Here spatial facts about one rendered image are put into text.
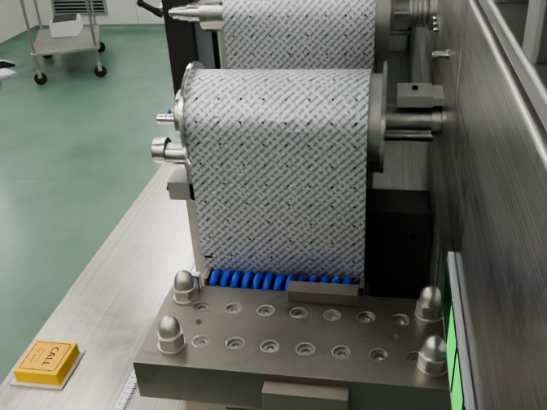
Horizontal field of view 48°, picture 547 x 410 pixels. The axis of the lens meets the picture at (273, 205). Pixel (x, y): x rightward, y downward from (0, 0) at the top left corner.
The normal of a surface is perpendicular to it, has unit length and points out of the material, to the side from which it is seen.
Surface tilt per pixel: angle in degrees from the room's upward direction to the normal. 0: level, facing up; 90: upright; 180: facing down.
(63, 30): 90
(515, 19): 0
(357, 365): 0
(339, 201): 90
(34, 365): 0
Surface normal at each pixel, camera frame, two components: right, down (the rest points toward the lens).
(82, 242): -0.05, -0.87
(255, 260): -0.17, 0.50
